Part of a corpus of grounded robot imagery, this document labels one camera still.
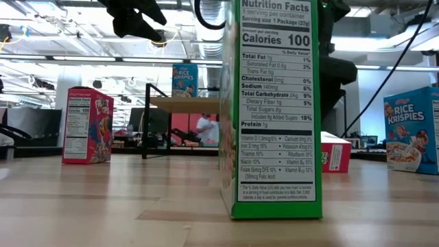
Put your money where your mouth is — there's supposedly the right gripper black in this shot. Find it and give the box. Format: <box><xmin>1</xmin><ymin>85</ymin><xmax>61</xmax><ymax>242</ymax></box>
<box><xmin>317</xmin><ymin>0</ymin><xmax>359</xmax><ymax>121</ymax></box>

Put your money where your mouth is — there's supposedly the blue Rice Krispies cereal box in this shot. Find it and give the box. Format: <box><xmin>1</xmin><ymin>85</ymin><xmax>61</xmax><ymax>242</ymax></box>
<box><xmin>383</xmin><ymin>86</ymin><xmax>439</xmax><ymax>176</ymax></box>
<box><xmin>171</xmin><ymin>63</ymin><xmax>199</xmax><ymax>98</ymax></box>

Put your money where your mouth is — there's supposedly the red Froot Loops cereal box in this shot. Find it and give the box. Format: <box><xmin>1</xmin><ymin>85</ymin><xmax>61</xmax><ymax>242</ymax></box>
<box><xmin>61</xmin><ymin>86</ymin><xmax>115</xmax><ymax>165</ymax></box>
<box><xmin>320</xmin><ymin>131</ymin><xmax>353</xmax><ymax>174</ymax></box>

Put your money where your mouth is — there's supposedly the green Apple Jacks cereal box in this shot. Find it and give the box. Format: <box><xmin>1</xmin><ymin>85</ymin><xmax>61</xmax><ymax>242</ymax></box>
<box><xmin>219</xmin><ymin>0</ymin><xmax>323</xmax><ymax>220</ymax></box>

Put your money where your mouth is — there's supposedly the black computer monitor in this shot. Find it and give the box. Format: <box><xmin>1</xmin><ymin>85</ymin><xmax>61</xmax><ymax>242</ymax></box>
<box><xmin>128</xmin><ymin>107</ymin><xmax>171</xmax><ymax>134</ymax></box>

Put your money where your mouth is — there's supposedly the person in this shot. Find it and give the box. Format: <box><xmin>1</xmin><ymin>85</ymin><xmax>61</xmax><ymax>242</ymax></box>
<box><xmin>195</xmin><ymin>113</ymin><xmax>220</xmax><ymax>147</ymax></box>

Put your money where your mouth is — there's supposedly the large black screen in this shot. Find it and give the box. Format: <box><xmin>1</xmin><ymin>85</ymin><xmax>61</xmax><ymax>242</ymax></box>
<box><xmin>6</xmin><ymin>107</ymin><xmax>63</xmax><ymax>148</ymax></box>

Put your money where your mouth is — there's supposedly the black hanging cable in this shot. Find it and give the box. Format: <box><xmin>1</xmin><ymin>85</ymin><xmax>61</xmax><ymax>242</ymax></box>
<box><xmin>341</xmin><ymin>0</ymin><xmax>434</xmax><ymax>138</ymax></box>

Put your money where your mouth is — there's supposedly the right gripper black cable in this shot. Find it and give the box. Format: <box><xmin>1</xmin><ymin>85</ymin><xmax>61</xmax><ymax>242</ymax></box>
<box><xmin>193</xmin><ymin>0</ymin><xmax>227</xmax><ymax>31</ymax></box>

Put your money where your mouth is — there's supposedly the silver ventilation duct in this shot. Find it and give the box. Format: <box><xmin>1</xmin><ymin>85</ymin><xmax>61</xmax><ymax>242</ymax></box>
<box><xmin>191</xmin><ymin>0</ymin><xmax>226</xmax><ymax>61</ymax></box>

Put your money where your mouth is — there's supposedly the wooden shelf with black frame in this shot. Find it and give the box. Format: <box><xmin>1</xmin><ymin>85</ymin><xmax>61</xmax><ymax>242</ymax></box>
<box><xmin>142</xmin><ymin>82</ymin><xmax>220</xmax><ymax>161</ymax></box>

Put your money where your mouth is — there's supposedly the black aluminium table frame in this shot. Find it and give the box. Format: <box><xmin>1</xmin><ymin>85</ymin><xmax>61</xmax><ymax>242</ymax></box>
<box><xmin>0</xmin><ymin>145</ymin><xmax>439</xmax><ymax>164</ymax></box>

